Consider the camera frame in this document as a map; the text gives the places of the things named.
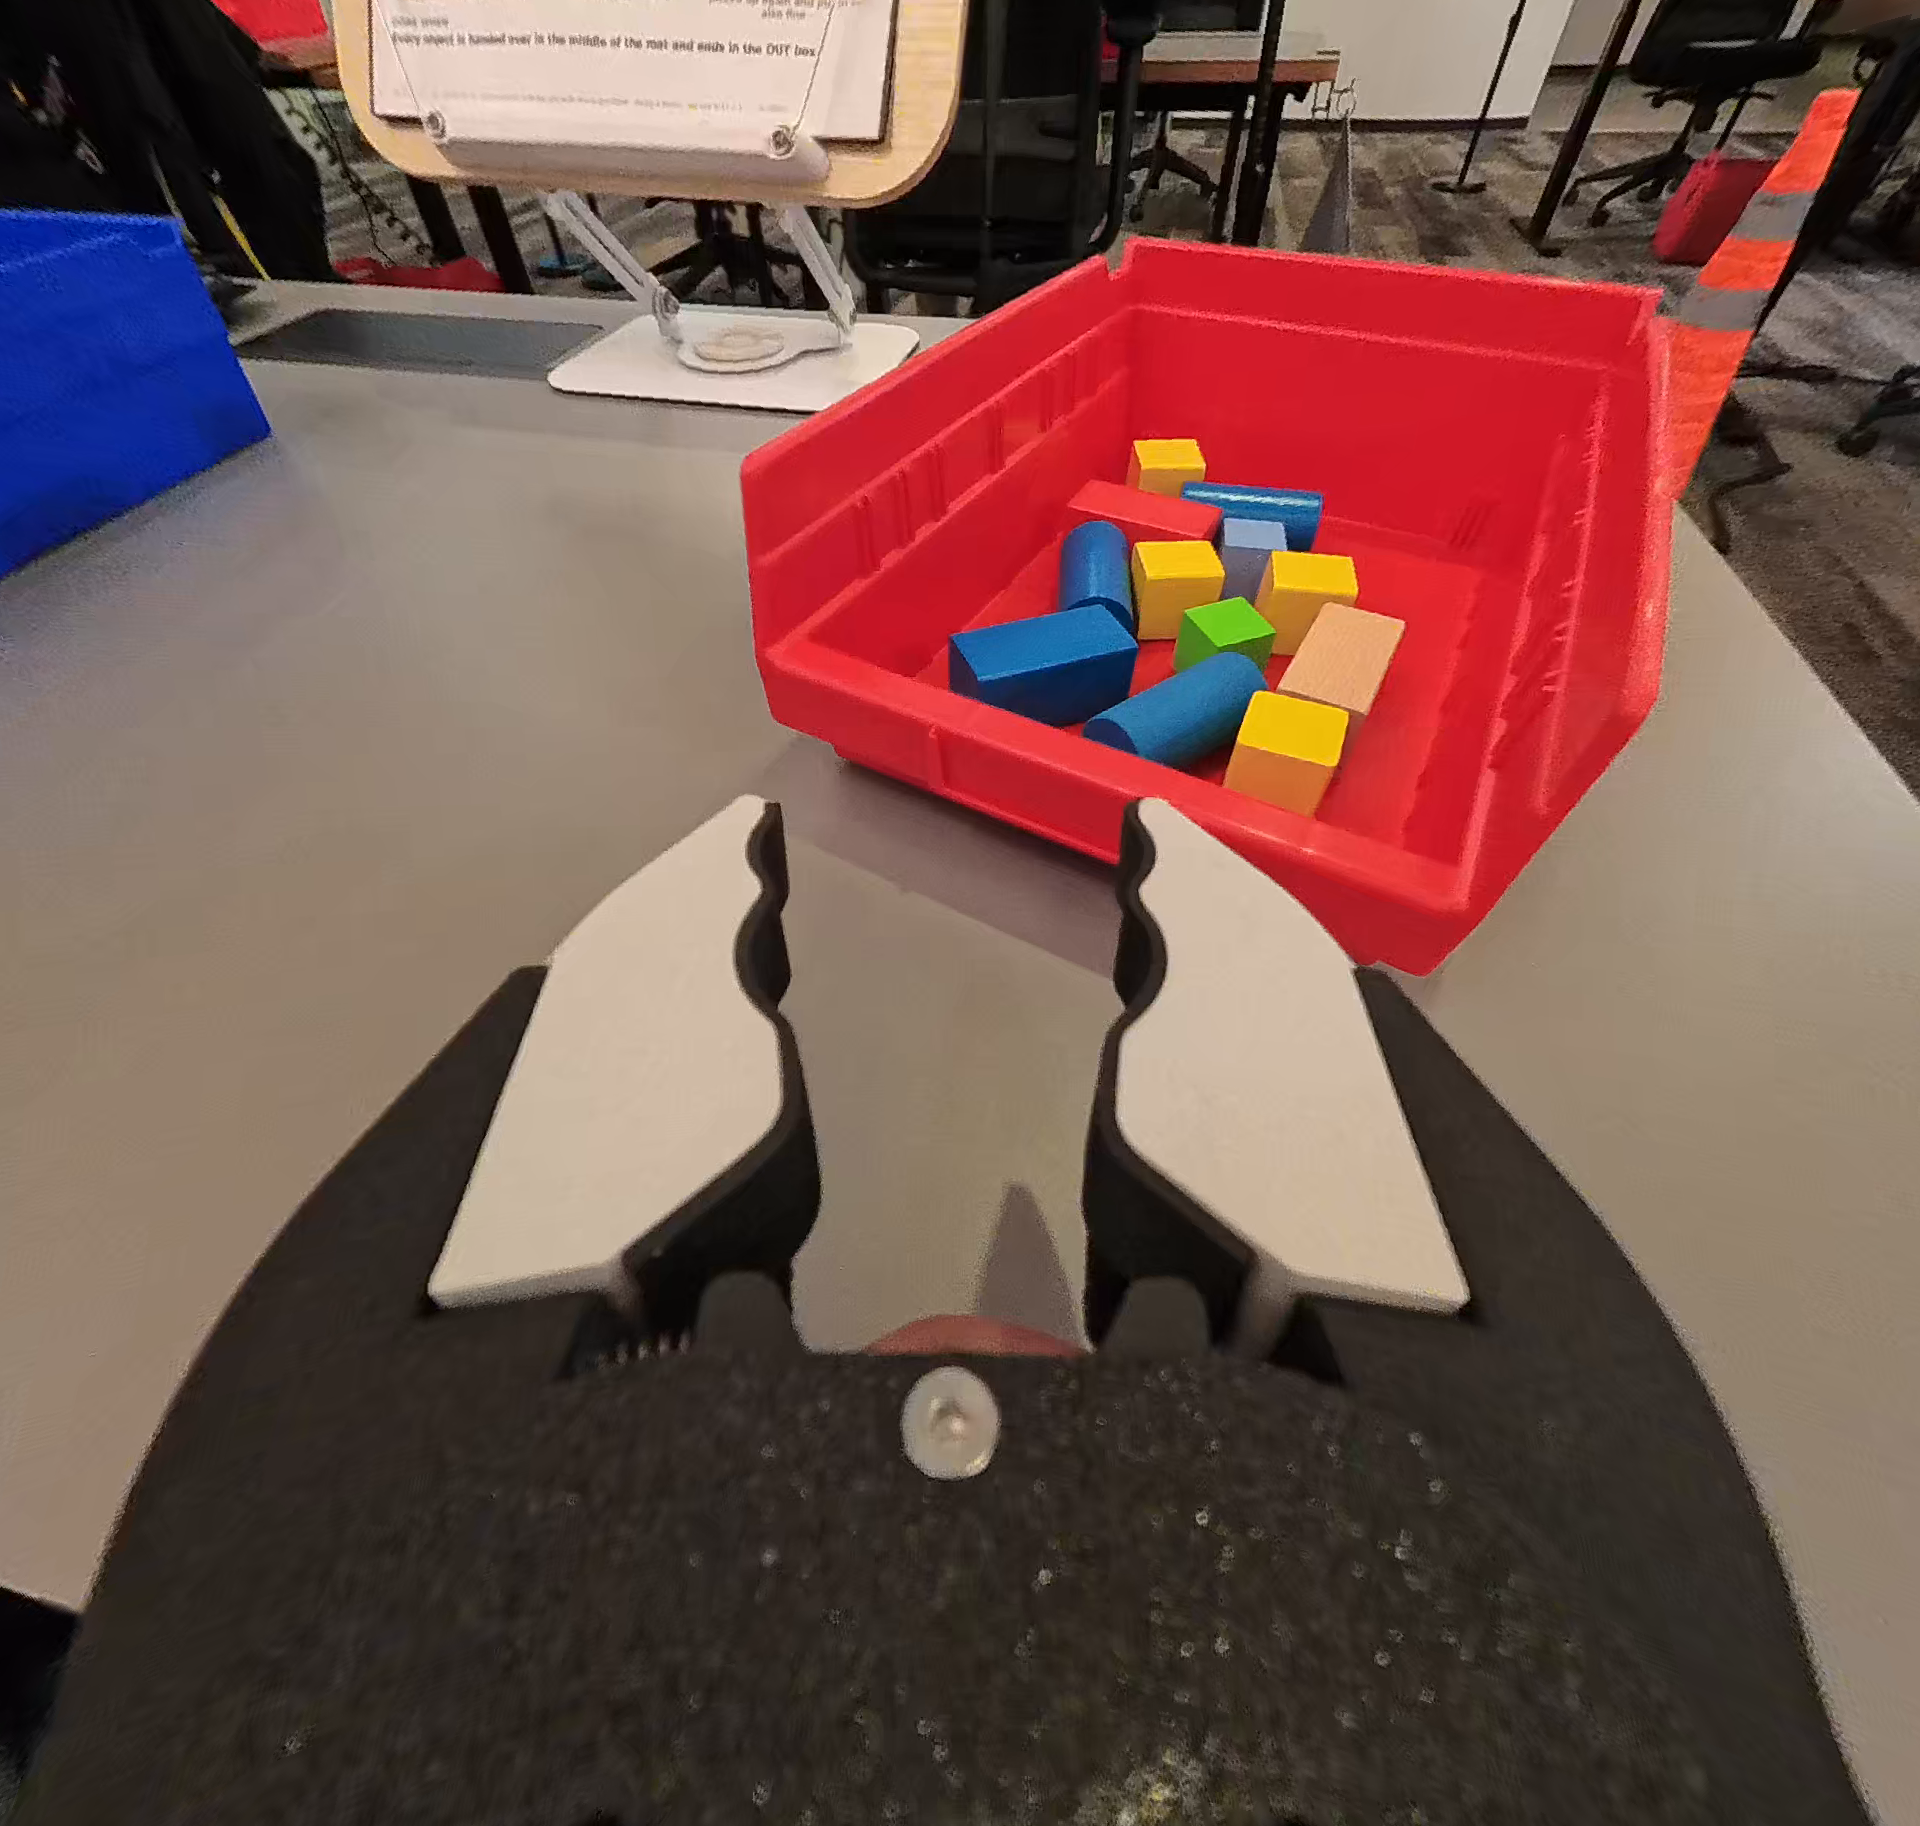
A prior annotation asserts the red wooden block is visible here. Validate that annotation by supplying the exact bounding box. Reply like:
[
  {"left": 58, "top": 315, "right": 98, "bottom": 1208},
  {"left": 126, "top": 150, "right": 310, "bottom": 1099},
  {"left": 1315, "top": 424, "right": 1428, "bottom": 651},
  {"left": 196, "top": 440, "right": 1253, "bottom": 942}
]
[{"left": 1064, "top": 482, "right": 1226, "bottom": 555}]

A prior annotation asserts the green wooden cube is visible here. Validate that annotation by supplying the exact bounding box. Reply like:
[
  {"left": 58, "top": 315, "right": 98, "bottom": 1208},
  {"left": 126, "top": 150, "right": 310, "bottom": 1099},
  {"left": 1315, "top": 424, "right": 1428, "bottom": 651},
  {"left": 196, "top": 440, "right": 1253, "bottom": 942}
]
[{"left": 1174, "top": 598, "right": 1280, "bottom": 680}]

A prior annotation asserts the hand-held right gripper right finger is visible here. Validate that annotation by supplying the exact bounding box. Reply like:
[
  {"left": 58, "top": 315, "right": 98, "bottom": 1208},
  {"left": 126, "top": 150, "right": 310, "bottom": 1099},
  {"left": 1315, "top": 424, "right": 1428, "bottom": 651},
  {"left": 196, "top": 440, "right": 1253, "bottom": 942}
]
[{"left": 1080, "top": 797, "right": 1473, "bottom": 1325}]

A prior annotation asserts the blue plastic bin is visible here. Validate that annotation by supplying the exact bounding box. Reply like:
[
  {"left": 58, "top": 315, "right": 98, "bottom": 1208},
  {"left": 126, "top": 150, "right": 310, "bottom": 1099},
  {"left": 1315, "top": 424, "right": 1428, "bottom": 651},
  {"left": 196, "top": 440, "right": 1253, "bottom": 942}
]
[{"left": 0, "top": 208, "right": 271, "bottom": 582}]

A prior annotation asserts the red bag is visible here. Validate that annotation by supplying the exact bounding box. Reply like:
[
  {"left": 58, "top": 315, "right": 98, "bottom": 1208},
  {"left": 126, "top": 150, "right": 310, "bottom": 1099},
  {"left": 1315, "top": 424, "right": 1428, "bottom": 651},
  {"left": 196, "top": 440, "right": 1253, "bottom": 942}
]
[{"left": 1654, "top": 153, "right": 1779, "bottom": 268}]

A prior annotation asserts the black office chair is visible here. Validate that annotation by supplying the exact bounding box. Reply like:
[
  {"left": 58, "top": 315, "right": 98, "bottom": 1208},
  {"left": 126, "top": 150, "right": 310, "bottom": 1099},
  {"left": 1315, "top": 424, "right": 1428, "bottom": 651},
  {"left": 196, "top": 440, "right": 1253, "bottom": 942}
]
[{"left": 1575, "top": 0, "right": 1826, "bottom": 225}]

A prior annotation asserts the blue wooden cylinder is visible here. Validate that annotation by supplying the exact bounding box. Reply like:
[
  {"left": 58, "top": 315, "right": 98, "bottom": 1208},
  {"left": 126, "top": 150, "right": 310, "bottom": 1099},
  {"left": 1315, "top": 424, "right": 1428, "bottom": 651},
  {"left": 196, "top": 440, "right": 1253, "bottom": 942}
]
[
  {"left": 1080, "top": 648, "right": 1269, "bottom": 772},
  {"left": 1057, "top": 518, "right": 1141, "bottom": 635},
  {"left": 1181, "top": 482, "right": 1328, "bottom": 551}
]

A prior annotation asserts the yellow wooden cube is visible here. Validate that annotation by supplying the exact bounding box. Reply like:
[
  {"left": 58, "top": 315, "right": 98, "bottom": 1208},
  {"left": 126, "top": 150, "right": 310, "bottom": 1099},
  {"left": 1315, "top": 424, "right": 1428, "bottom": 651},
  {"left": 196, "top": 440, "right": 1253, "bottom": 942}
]
[{"left": 1258, "top": 548, "right": 1361, "bottom": 657}]

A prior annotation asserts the natural wooden block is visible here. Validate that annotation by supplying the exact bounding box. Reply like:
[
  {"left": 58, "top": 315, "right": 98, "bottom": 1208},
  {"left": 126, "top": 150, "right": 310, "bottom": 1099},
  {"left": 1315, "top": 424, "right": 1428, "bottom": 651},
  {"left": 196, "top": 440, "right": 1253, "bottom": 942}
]
[{"left": 1280, "top": 603, "right": 1409, "bottom": 725}]

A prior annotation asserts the wooden table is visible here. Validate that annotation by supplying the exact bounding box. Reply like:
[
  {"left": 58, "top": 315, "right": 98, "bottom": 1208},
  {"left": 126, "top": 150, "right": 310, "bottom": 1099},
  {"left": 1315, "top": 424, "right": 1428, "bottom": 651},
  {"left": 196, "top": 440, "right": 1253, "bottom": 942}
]
[{"left": 1105, "top": 27, "right": 1344, "bottom": 244}]

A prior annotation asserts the clipboard with instruction sheet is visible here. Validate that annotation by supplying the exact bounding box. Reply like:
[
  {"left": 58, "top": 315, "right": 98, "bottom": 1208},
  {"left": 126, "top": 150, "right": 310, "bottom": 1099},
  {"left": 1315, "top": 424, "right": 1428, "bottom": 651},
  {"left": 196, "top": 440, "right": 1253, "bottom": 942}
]
[{"left": 321, "top": 0, "right": 979, "bottom": 208}]

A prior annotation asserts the red plastic bin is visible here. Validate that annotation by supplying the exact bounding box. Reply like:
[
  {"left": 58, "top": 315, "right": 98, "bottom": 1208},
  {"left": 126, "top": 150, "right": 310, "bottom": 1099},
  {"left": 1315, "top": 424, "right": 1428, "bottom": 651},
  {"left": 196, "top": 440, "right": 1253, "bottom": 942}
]
[{"left": 740, "top": 238, "right": 1669, "bottom": 976}]

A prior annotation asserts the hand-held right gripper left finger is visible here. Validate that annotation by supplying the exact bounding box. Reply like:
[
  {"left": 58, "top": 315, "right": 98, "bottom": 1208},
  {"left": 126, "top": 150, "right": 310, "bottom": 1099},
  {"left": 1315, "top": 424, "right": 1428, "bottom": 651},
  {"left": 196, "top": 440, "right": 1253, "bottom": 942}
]
[{"left": 431, "top": 797, "right": 821, "bottom": 1317}]

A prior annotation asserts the orange striped bar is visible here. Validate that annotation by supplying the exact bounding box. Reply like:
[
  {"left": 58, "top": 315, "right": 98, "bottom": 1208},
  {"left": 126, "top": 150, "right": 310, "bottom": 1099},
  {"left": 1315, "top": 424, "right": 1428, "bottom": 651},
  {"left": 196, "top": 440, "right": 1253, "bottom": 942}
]
[{"left": 1661, "top": 88, "right": 1863, "bottom": 492}]

